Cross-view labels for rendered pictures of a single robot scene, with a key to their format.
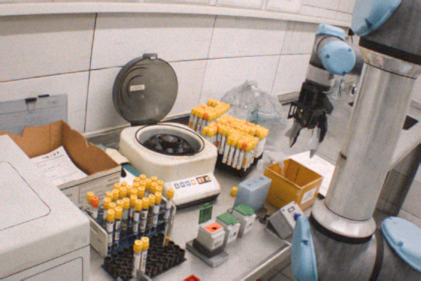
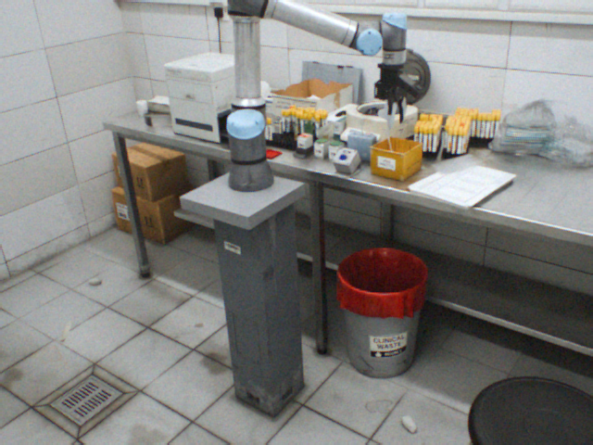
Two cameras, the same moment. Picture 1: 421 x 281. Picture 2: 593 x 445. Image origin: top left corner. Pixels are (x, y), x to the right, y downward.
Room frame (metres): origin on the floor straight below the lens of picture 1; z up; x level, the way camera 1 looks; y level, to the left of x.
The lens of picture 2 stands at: (0.72, -2.17, 1.69)
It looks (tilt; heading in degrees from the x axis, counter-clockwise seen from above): 27 degrees down; 90
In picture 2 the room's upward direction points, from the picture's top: 3 degrees counter-clockwise
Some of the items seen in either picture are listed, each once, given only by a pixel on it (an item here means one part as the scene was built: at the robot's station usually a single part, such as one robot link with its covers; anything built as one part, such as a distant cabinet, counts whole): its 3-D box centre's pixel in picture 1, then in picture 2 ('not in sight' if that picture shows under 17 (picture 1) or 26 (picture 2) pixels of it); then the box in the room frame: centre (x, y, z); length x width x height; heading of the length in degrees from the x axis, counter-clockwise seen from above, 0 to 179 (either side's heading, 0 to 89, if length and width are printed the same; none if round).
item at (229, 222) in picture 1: (225, 229); (321, 148); (0.82, -0.08, 0.91); 0.05 x 0.04 x 0.07; 53
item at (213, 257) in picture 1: (207, 247); (305, 150); (0.75, -0.04, 0.89); 0.09 x 0.05 x 0.04; 52
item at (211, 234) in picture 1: (210, 237); (305, 143); (0.76, -0.04, 0.92); 0.05 x 0.04 x 0.06; 52
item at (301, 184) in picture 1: (290, 186); (396, 158); (1.07, -0.26, 0.92); 0.13 x 0.13 x 0.10; 50
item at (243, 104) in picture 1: (238, 104); (526, 122); (1.58, -0.08, 0.97); 0.26 x 0.17 x 0.19; 164
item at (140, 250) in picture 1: (146, 244); (283, 131); (0.67, 0.08, 0.93); 0.17 x 0.09 x 0.11; 143
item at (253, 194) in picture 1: (251, 197); (361, 147); (0.96, -0.14, 0.92); 0.10 x 0.07 x 0.10; 145
